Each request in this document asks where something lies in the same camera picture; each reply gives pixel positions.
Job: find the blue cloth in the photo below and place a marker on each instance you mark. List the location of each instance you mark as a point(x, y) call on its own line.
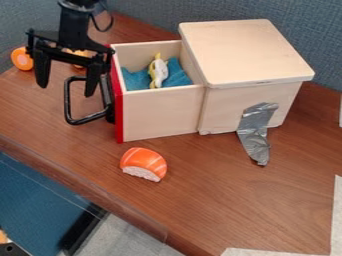
point(171, 77)

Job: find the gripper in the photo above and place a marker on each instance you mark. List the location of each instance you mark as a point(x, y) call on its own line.
point(67, 50)

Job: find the yellow and white toy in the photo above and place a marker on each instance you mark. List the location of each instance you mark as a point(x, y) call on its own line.
point(158, 70)

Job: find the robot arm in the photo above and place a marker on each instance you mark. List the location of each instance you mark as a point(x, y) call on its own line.
point(74, 21)

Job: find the grey tape strip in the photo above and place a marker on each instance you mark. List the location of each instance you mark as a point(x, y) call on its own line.
point(257, 131)

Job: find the orange toy sushi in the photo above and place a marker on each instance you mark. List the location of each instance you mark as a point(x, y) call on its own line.
point(143, 164)

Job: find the orange toy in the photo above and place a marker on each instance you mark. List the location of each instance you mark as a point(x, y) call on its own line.
point(22, 59)

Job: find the drawer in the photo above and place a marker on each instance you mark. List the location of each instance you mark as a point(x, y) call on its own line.
point(151, 96)

